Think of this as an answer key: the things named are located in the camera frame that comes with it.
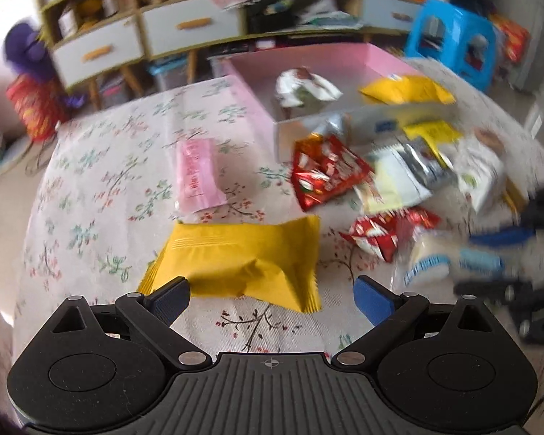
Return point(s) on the red paper bag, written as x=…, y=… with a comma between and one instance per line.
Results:
x=36, y=108

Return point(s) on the grey refrigerator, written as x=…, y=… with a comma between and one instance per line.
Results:
x=539, y=54

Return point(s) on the plain yellow snack packet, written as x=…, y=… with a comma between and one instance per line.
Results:
x=235, y=253

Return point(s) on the pink cardboard box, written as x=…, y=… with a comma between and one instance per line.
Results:
x=294, y=138

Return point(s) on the cream snack packet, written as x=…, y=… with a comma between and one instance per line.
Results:
x=390, y=185

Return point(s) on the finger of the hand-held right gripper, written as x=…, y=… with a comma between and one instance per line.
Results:
x=503, y=237
x=480, y=263

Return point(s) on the black bag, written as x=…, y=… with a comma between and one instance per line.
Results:
x=272, y=11

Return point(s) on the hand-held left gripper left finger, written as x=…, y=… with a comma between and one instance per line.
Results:
x=172, y=298

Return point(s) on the pile of papers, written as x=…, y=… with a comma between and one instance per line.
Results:
x=326, y=16

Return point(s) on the pink snack packet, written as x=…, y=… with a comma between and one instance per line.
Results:
x=199, y=172

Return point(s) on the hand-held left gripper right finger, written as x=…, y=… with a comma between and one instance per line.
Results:
x=371, y=300

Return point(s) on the low wooden cabinet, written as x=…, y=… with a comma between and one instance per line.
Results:
x=138, y=9

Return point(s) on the storage box with blue lid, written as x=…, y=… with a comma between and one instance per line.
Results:
x=170, y=75

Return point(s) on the round beige board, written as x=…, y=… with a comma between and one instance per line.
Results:
x=16, y=156

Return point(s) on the white lettered snack packet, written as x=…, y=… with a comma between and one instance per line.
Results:
x=476, y=176

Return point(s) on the yellow printed snack packet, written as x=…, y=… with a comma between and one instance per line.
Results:
x=435, y=131

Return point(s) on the blue plastic stool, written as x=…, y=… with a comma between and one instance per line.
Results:
x=453, y=13

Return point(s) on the red snack boxes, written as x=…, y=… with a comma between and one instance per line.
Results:
x=510, y=38

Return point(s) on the clear storage box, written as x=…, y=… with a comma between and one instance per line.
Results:
x=113, y=90

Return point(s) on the yellow packet with white logo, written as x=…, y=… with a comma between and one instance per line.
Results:
x=408, y=90

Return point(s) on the white and blue snack packet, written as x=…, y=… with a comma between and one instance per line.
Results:
x=428, y=258

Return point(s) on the white drawer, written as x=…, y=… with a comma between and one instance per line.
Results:
x=190, y=27
x=99, y=50

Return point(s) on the purple plush toy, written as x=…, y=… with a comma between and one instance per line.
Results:
x=27, y=50

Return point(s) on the blue grey drawer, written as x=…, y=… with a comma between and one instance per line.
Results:
x=390, y=13

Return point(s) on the red and white snack packet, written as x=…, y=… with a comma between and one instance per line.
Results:
x=376, y=231

